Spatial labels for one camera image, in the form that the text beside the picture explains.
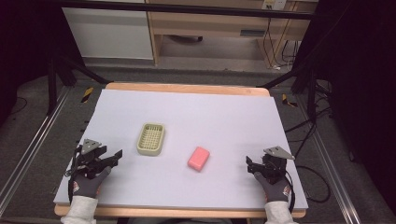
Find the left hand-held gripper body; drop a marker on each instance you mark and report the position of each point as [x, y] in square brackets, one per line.
[90, 157]

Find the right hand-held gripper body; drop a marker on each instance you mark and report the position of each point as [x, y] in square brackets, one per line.
[275, 166]

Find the person's right hand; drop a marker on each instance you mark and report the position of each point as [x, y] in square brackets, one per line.
[275, 189]

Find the person's left hand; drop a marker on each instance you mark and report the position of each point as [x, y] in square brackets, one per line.
[88, 185]

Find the beige slotted soap dish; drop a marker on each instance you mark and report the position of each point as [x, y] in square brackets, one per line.
[150, 139]

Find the pink soap bar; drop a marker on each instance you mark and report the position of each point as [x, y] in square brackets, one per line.
[198, 159]

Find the yellow black floor tape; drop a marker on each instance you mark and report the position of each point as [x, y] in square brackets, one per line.
[87, 95]
[289, 101]

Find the white table mat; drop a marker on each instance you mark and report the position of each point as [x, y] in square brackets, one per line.
[193, 121]

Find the wooden table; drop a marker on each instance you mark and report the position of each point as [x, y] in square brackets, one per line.
[186, 87]

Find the black curtain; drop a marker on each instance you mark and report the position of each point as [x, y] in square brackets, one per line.
[358, 77]
[25, 46]

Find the white cabinet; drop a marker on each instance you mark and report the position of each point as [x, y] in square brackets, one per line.
[109, 31]

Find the white power strip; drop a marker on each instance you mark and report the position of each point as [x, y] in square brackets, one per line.
[274, 3]

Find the black metal crossbar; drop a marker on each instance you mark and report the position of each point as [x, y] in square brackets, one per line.
[186, 9]

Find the metal floor rail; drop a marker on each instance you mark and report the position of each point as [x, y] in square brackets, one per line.
[34, 146]
[330, 168]

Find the black metal frame stand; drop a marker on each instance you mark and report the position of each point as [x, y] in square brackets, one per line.
[305, 77]
[62, 71]

